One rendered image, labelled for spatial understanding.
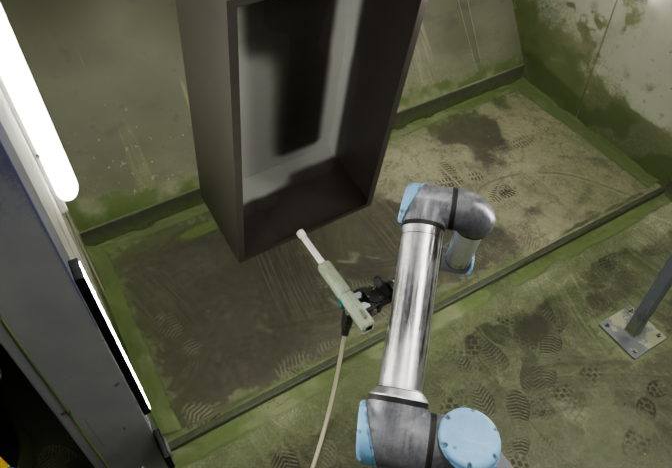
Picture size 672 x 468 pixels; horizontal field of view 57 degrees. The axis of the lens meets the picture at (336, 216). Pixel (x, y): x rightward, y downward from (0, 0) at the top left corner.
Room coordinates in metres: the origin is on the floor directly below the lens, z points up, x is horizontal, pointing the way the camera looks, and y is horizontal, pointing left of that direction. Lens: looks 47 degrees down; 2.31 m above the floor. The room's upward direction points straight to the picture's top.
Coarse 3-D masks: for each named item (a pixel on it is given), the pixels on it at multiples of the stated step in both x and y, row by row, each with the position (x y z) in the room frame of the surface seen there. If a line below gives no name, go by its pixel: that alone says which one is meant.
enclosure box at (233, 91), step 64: (192, 0) 1.47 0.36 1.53; (256, 0) 1.31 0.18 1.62; (320, 0) 1.87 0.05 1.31; (384, 0) 1.78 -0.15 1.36; (192, 64) 1.56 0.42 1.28; (256, 64) 1.78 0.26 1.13; (320, 64) 1.93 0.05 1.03; (384, 64) 1.75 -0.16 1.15; (192, 128) 1.69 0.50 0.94; (256, 128) 1.84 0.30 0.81; (320, 128) 2.02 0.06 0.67; (384, 128) 1.73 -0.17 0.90; (256, 192) 1.80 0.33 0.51; (320, 192) 1.82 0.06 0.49
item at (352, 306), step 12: (312, 252) 1.45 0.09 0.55; (324, 264) 1.38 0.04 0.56; (324, 276) 1.34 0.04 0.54; (336, 276) 1.33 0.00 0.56; (336, 288) 1.28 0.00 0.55; (348, 288) 1.28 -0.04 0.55; (348, 300) 1.23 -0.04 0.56; (348, 312) 1.21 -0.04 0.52; (360, 312) 1.18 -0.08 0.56; (348, 324) 1.22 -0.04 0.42; (360, 324) 1.14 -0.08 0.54; (372, 324) 1.14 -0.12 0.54
